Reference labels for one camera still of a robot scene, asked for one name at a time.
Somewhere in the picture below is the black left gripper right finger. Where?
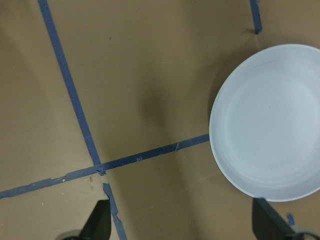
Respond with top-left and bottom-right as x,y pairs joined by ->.
251,198 -> 296,240

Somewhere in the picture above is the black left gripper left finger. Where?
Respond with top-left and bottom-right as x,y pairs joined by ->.
79,199 -> 112,240

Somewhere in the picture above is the light blue plate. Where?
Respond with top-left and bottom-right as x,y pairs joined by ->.
209,44 -> 320,202

